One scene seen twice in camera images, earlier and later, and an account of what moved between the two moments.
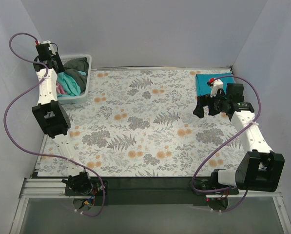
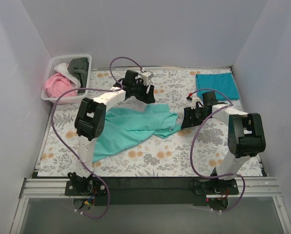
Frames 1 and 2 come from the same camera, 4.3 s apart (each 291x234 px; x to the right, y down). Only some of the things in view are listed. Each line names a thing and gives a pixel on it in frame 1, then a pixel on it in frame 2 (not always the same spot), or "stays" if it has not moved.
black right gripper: x=207 y=106 -> x=194 y=115
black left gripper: x=56 y=64 -> x=142 y=90
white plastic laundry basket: x=83 y=97 stays
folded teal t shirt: x=203 y=88 stays
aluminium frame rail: x=41 y=188 stays
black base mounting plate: x=148 y=191 stays
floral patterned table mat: x=139 y=123 stays
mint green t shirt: x=71 y=88 -> x=125 y=126
